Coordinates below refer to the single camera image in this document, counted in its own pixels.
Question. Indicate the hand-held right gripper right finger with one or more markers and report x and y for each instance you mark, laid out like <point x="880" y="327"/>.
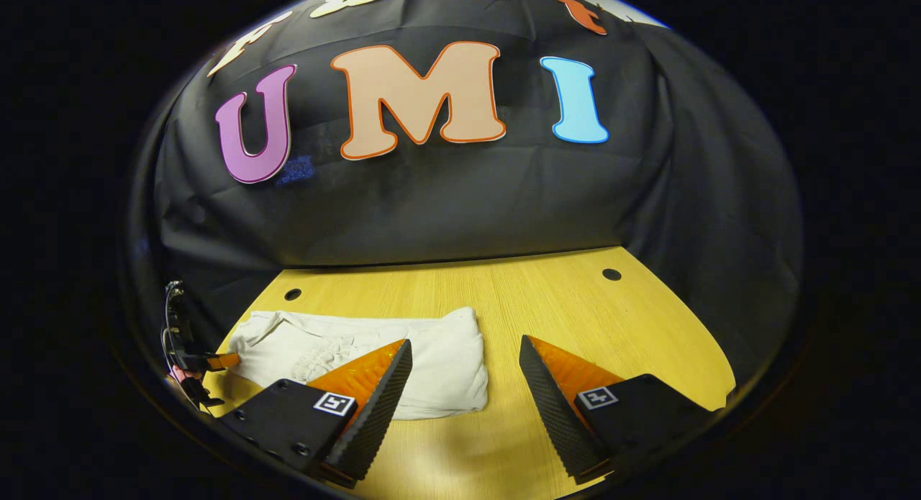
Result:
<point x="557" y="417"/>

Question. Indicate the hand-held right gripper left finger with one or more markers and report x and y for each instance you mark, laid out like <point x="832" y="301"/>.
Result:
<point x="374" y="414"/>

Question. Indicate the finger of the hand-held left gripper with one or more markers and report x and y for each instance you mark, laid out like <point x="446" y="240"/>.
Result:
<point x="224" y="360"/>

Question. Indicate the white jeans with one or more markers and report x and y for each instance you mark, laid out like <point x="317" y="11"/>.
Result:
<point x="446" y="363"/>

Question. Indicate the black backdrop cloth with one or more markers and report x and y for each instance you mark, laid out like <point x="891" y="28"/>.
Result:
<point x="446" y="198"/>

